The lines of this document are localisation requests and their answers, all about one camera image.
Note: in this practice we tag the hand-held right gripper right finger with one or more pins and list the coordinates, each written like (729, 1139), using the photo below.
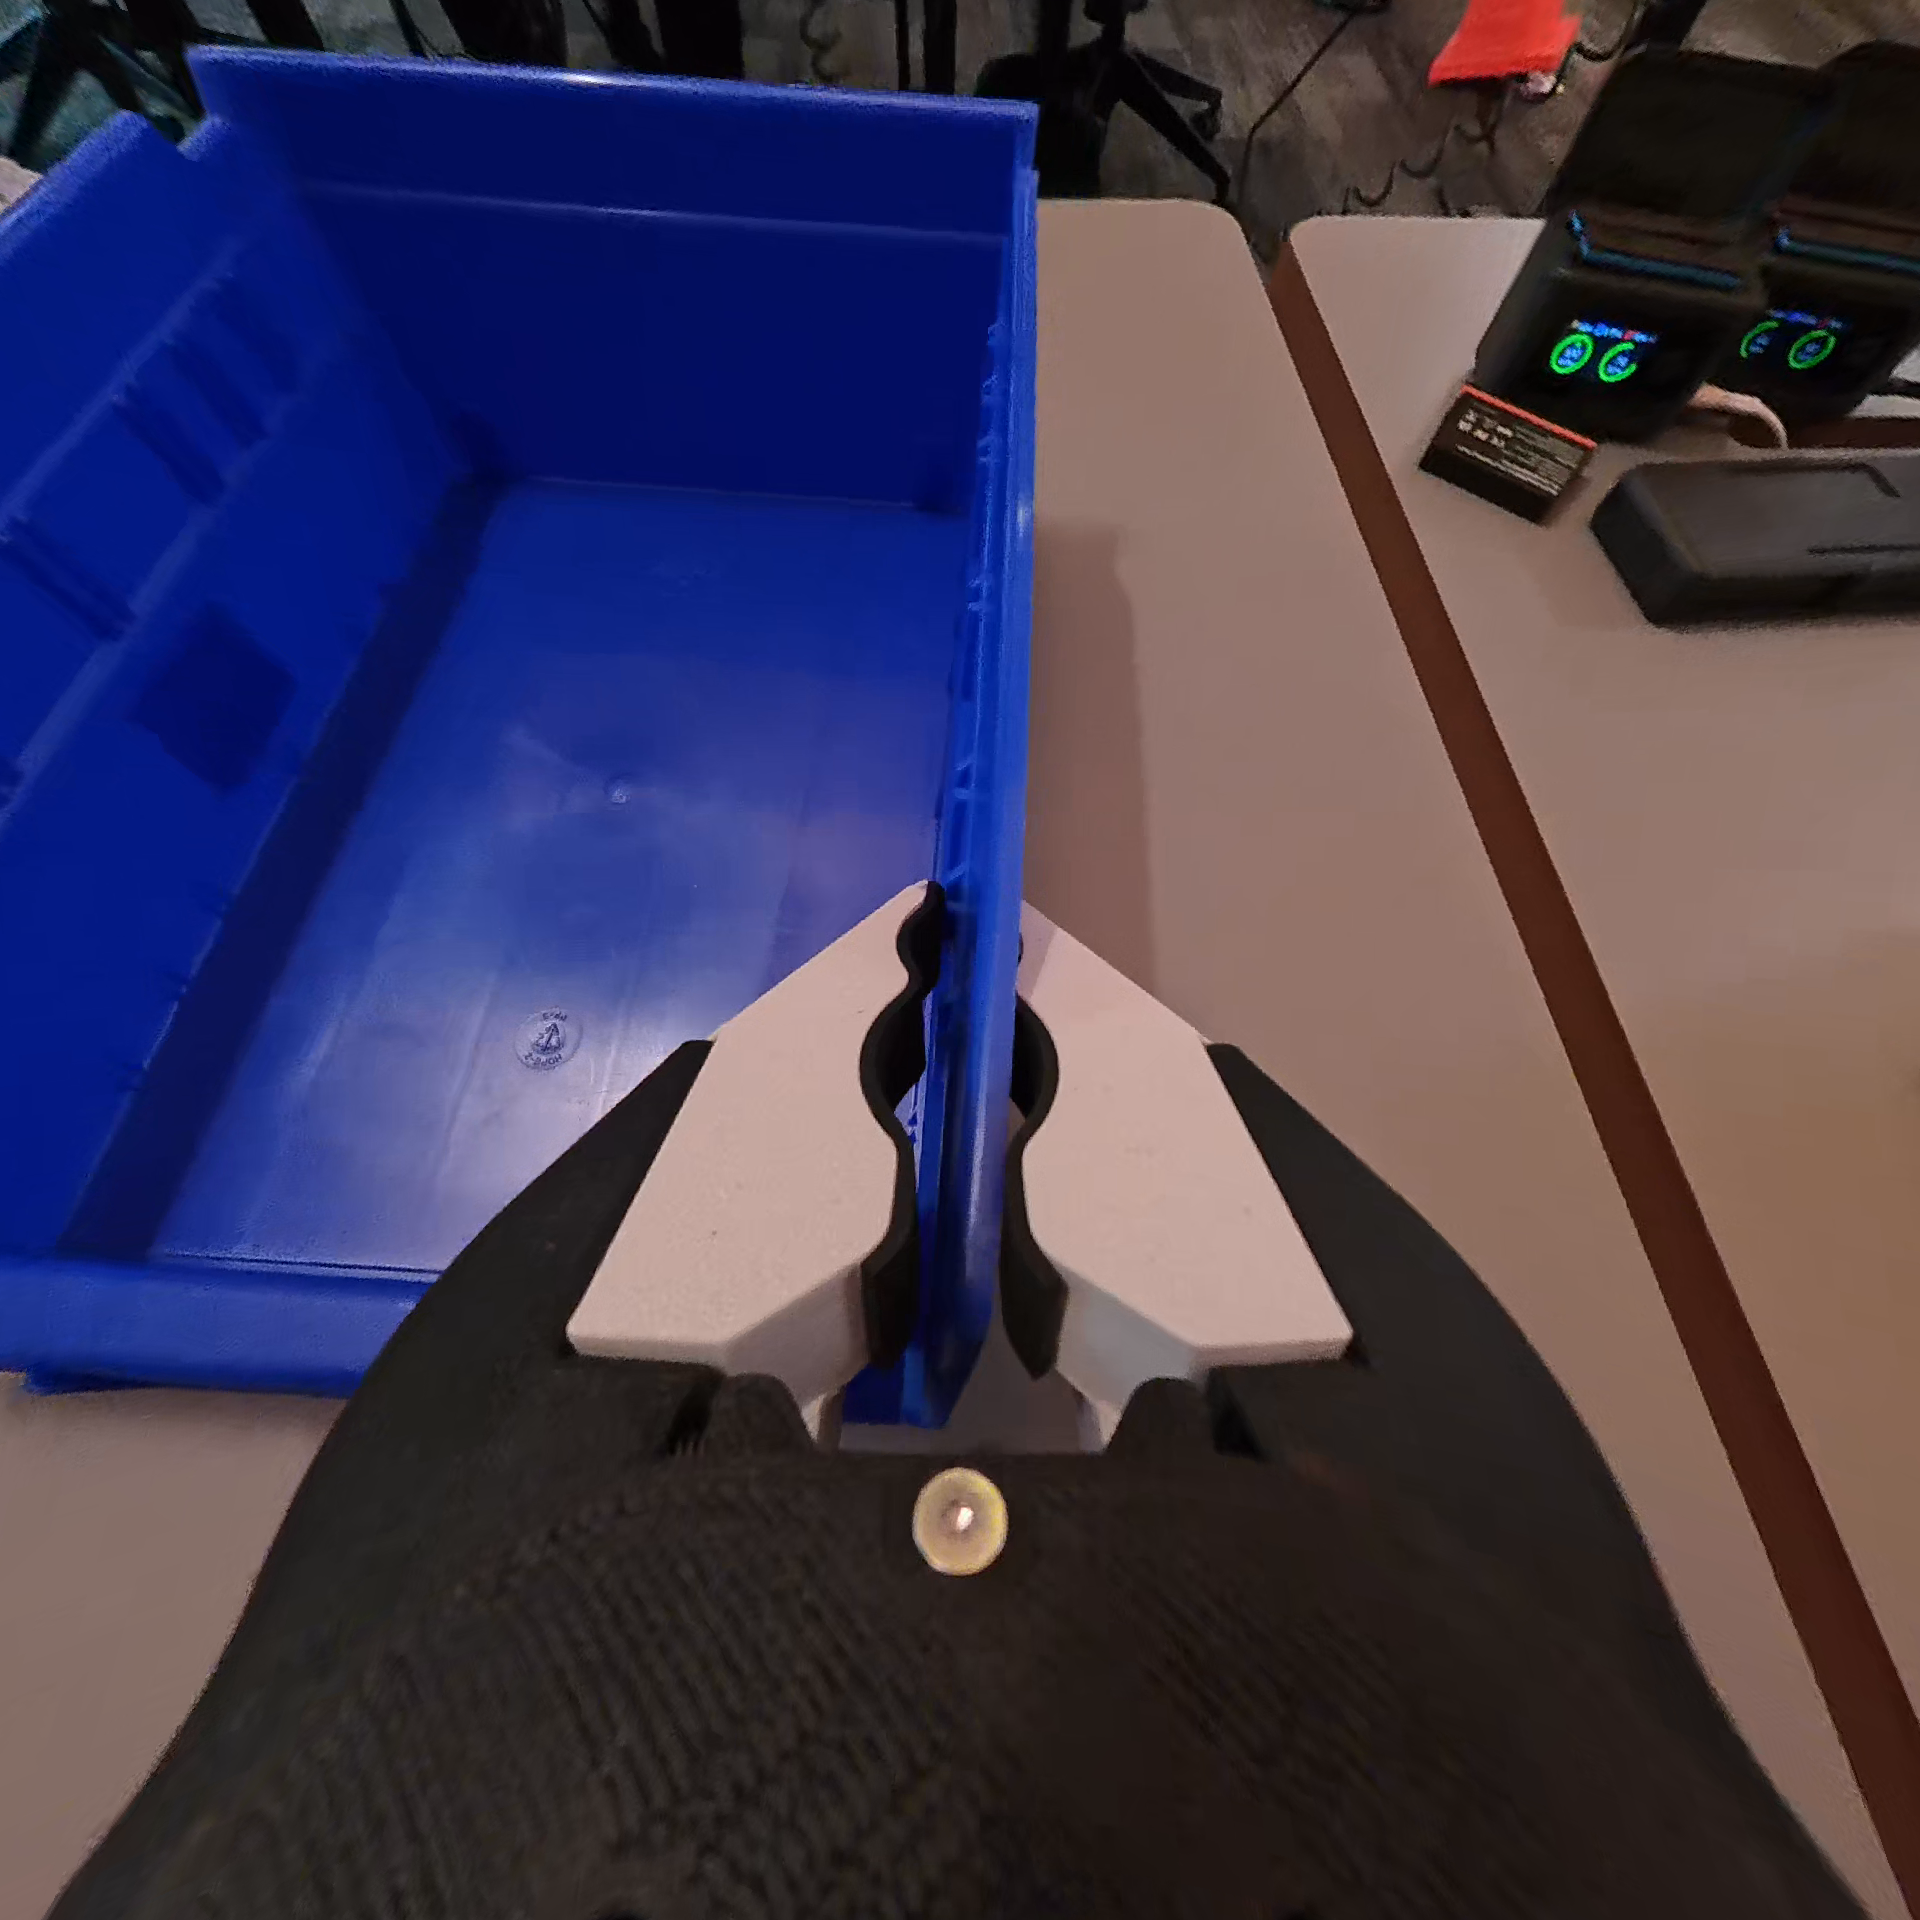
(1185, 1201)

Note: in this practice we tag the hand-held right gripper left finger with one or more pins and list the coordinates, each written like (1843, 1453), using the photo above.
(733, 1201)

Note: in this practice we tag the blue plastic bin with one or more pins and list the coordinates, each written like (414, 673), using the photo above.
(599, 751)

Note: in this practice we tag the black battery red stripe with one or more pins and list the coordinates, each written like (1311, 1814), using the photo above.
(1500, 451)

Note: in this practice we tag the black flat case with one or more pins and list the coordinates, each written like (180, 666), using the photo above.
(1755, 542)

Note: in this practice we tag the black charging case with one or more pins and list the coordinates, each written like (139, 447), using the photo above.
(1635, 181)
(1874, 181)

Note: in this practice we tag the black office chair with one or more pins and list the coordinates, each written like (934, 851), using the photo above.
(1110, 75)

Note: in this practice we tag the orange traffic cone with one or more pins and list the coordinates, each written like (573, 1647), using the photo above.
(1500, 38)

